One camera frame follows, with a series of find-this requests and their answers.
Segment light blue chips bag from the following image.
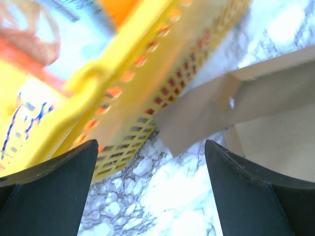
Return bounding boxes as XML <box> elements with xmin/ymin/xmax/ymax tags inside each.
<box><xmin>0</xmin><ymin>0</ymin><xmax>115</xmax><ymax>81</ymax></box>

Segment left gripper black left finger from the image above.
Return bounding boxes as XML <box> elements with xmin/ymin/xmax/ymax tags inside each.
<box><xmin>0</xmin><ymin>140</ymin><xmax>98</xmax><ymax>236</ymax></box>

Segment orange gummy candy bag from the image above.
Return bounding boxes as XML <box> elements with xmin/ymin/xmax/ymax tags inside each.
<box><xmin>98</xmin><ymin>0</ymin><xmax>142</xmax><ymax>28</ymax></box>

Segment yellow plastic shopping basket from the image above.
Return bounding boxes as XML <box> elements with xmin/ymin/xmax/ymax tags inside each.
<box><xmin>0</xmin><ymin>0</ymin><xmax>252</xmax><ymax>185</ymax></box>

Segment brown cardboard box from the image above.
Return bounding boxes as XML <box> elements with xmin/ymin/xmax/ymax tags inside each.
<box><xmin>154</xmin><ymin>46</ymin><xmax>315</xmax><ymax>182</ymax></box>

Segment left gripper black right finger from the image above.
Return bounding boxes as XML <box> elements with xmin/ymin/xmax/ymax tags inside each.
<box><xmin>205</xmin><ymin>140</ymin><xmax>315</xmax><ymax>236</ymax></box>

